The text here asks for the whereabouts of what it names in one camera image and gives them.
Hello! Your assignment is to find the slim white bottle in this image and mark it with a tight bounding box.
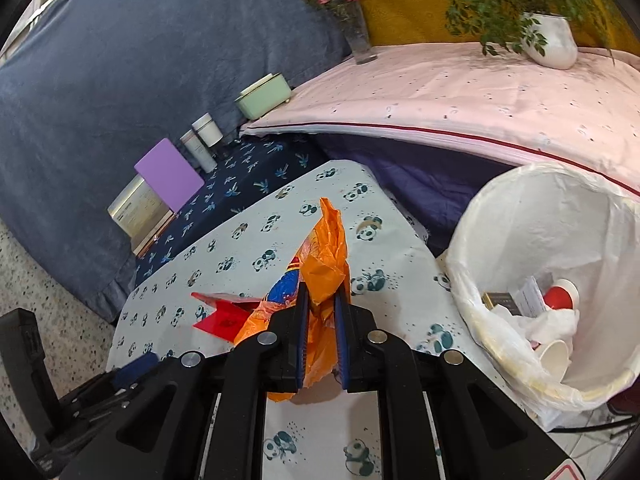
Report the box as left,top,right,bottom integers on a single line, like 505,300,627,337
180,130,217,173

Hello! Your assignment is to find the glass vase with pink flowers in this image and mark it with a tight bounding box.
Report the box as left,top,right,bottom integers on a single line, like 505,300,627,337
299,0,378,66

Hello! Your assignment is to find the red paper envelope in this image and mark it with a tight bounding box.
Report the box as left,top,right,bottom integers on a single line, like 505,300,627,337
191,291,263,348

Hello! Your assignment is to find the pale green box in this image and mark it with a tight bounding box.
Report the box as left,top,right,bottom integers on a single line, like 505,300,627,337
235,73,293,121

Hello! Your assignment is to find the green leafy plant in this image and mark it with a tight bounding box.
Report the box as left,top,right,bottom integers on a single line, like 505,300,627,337
377,0,616,58

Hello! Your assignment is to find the white plant pot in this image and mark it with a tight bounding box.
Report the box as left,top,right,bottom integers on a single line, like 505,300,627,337
520,11,579,70

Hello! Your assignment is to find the black and gold box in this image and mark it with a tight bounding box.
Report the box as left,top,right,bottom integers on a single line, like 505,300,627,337
482,291,523,317

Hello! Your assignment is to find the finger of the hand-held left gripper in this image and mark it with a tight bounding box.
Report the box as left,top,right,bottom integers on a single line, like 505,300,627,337
57,351,161,426

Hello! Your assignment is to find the black cable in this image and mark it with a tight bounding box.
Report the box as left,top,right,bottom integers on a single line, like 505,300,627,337
550,417,640,434

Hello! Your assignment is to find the purple box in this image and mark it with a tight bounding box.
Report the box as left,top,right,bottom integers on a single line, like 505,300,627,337
134,138,206,213

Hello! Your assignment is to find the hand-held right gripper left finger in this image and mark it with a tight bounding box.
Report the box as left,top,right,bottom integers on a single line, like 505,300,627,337
59,282,310,480

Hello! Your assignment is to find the small red paper cup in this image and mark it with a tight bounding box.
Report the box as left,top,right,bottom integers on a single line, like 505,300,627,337
542,279,581,311

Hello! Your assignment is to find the yellow cloth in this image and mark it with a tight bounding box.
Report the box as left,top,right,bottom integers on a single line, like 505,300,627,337
340,0,640,53

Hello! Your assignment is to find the white jar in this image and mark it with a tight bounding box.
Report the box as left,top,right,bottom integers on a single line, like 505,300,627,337
191,112,224,148

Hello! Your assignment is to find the dark purple blanket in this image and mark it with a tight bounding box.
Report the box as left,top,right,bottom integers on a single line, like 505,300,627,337
315,132,511,256

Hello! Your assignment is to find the orange plastic bag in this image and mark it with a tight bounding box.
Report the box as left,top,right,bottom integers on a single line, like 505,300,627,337
232,197,351,403

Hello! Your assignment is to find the pink cloth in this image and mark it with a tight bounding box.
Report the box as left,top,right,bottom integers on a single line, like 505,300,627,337
239,42,640,196

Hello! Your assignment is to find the white tissue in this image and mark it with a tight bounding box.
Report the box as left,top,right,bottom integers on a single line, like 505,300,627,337
495,307,581,356

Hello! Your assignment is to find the white printed receipt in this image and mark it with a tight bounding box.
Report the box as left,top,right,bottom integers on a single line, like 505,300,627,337
515,275,548,318

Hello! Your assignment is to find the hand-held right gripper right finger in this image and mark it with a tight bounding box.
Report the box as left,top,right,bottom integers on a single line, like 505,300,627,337
334,287,576,480

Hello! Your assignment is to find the trash bin with white bag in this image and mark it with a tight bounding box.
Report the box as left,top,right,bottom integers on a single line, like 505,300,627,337
445,161,640,433

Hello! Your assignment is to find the large red paper cup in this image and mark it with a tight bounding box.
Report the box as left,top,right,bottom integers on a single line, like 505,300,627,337
537,339,573,386

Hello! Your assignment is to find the gold and white box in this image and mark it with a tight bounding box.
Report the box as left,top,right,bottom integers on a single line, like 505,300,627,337
106,175,176,256

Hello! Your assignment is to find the dark blue patterned cloth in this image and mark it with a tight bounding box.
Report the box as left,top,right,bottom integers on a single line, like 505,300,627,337
134,135,331,286

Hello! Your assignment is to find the grey-blue blanket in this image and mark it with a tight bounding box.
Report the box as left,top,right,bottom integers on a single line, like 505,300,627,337
0,0,353,323

